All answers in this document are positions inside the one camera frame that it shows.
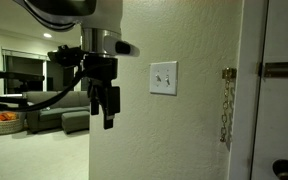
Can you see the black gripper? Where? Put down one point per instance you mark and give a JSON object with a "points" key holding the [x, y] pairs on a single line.
{"points": [[97, 68]]}

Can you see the white light switch toggle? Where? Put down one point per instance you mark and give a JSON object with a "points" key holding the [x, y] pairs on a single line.
{"points": [[167, 80], [158, 79]]}

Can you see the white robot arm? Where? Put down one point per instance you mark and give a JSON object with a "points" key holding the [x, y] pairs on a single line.
{"points": [[100, 13]]}

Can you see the round ceiling light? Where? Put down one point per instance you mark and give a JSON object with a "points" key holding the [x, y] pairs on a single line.
{"points": [[47, 35]]}

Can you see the grey ottoman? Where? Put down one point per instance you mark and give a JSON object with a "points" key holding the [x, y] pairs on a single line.
{"points": [[75, 121]]}

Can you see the grey sofa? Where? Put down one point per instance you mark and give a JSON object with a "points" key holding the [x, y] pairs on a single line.
{"points": [[49, 116]]}

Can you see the large dark window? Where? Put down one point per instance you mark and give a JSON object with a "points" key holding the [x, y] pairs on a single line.
{"points": [[20, 65]]}

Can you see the woven basket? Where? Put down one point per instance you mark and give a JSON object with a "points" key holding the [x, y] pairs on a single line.
{"points": [[7, 127]]}

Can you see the orange cloth bundle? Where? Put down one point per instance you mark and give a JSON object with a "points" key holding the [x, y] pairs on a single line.
{"points": [[4, 116]]}

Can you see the white door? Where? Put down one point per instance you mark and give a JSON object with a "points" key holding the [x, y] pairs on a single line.
{"points": [[280, 113]]}

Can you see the dark round door knob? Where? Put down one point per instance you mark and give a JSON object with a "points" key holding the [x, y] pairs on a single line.
{"points": [[285, 170]]}

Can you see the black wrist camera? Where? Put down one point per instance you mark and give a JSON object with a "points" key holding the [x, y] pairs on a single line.
{"points": [[65, 55]]}

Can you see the white double switch plate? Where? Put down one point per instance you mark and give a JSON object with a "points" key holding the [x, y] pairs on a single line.
{"points": [[170, 87]]}

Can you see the black bar camera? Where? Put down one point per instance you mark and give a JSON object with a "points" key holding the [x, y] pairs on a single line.
{"points": [[17, 76]]}

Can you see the white door frame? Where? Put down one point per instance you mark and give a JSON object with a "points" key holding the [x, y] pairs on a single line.
{"points": [[245, 100]]}

